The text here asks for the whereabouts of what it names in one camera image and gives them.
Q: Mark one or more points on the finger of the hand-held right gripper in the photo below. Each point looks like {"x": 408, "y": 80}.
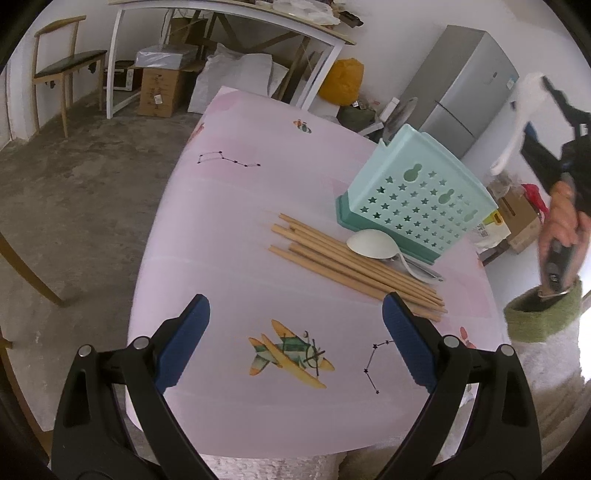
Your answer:
{"x": 540, "y": 157}
{"x": 561, "y": 104}

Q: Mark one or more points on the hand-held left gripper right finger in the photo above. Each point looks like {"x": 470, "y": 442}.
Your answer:
{"x": 406, "y": 344}

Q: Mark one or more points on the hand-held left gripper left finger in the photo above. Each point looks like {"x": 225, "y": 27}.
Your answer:
{"x": 184, "y": 344}

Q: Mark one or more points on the white plastic spoon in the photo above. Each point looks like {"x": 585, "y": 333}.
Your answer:
{"x": 371, "y": 242}
{"x": 519, "y": 120}

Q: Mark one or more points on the metal spoon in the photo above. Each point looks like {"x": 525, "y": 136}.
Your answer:
{"x": 427, "y": 273}

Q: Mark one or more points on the pile of wooden chopsticks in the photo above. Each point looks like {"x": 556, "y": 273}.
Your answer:
{"x": 332, "y": 258}

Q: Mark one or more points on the teal plastic utensil holder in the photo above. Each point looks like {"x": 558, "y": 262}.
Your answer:
{"x": 415, "y": 184}

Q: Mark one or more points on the person's right forearm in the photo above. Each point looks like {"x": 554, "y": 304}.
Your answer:
{"x": 545, "y": 318}

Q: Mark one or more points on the person's right hand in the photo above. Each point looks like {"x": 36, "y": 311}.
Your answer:
{"x": 561, "y": 217}

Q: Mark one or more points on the red plastic bag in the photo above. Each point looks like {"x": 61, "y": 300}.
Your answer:
{"x": 533, "y": 196}

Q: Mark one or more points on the open cardboard box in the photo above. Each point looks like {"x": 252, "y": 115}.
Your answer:
{"x": 521, "y": 217}

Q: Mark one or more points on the white plastic bag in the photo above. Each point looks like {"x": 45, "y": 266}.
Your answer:
{"x": 491, "y": 235}

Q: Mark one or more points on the grey refrigerator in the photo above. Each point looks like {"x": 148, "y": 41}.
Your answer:
{"x": 466, "y": 78}

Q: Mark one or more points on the pink printed tablecloth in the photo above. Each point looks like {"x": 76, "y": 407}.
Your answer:
{"x": 221, "y": 221}

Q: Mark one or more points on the grey electric fan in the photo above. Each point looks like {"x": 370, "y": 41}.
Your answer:
{"x": 401, "y": 115}

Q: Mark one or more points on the white plastic bar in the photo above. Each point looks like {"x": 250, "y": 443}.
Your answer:
{"x": 393, "y": 105}

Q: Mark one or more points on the dark green bag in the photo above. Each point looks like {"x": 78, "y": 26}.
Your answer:
{"x": 358, "y": 117}

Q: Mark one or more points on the yellow plastic bag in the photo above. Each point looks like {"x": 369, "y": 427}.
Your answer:
{"x": 344, "y": 78}

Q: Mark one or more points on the white metal table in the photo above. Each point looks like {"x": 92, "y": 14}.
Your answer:
{"x": 323, "y": 34}

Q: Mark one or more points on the printed cardboard box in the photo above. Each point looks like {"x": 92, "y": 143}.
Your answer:
{"x": 159, "y": 90}

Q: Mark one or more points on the wooden slats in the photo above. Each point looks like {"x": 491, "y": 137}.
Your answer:
{"x": 298, "y": 69}

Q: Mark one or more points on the assorted clutter pile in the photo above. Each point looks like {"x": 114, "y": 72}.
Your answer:
{"x": 309, "y": 10}

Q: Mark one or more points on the white microwave oven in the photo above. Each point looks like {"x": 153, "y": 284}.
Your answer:
{"x": 121, "y": 77}

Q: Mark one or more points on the white woven sack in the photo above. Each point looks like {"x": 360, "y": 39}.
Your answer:
{"x": 231, "y": 74}

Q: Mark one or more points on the plastic wrapped white box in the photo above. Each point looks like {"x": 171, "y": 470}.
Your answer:
{"x": 168, "y": 56}

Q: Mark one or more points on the wooden chair dark seat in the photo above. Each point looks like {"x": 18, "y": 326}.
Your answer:
{"x": 69, "y": 62}

